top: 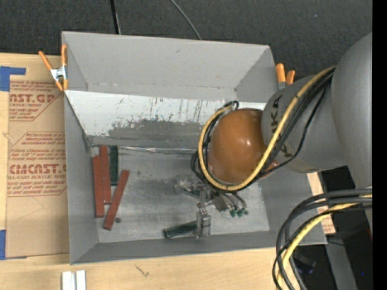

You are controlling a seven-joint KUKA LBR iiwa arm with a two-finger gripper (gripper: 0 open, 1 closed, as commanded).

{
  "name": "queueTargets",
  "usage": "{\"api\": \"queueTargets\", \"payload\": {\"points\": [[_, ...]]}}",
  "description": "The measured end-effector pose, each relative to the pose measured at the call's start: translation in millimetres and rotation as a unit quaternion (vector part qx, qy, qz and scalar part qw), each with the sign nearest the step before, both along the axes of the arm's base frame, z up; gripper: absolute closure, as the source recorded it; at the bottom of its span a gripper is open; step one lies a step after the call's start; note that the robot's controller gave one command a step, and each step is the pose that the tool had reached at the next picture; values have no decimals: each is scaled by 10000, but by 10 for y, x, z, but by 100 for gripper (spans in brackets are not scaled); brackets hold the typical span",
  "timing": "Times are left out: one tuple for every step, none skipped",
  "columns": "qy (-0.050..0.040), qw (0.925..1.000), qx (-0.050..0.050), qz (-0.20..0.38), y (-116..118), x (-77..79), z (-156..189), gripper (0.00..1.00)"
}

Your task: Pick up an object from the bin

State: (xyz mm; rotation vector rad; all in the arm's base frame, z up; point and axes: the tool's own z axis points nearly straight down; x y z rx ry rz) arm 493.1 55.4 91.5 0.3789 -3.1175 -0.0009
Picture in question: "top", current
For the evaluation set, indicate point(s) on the red-brown flat block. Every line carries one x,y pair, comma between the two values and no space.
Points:
98,189
117,199
106,174

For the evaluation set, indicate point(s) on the grey metal bin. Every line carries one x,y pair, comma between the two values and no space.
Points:
169,71

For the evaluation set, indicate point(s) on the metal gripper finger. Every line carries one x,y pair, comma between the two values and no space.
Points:
185,186
203,222

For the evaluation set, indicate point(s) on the brown cardboard board, red print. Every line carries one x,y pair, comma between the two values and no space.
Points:
36,150

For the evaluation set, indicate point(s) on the dark green flat block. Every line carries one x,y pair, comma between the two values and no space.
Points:
180,230
114,165

